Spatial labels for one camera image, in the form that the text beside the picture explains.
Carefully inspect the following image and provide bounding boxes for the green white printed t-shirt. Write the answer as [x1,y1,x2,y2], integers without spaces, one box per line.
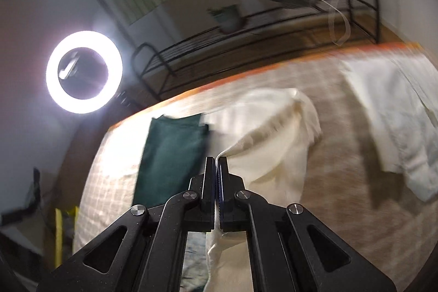
[132,87,323,292]

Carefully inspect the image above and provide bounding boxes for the black clothes rack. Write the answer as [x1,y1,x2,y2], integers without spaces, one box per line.
[67,0,381,101]

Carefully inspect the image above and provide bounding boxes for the plaid bed cover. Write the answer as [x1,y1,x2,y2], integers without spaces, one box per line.
[73,43,437,291]

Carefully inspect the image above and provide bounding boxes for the white shorts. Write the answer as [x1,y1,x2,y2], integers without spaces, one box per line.
[339,51,437,202]

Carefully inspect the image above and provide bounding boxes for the potted plant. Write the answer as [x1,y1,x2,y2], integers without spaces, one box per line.
[207,4,244,34]

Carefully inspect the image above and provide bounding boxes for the ring light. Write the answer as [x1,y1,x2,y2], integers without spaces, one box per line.
[45,30,123,114]

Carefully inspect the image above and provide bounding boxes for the white lamp cable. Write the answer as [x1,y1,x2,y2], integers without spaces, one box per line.
[318,0,352,48]

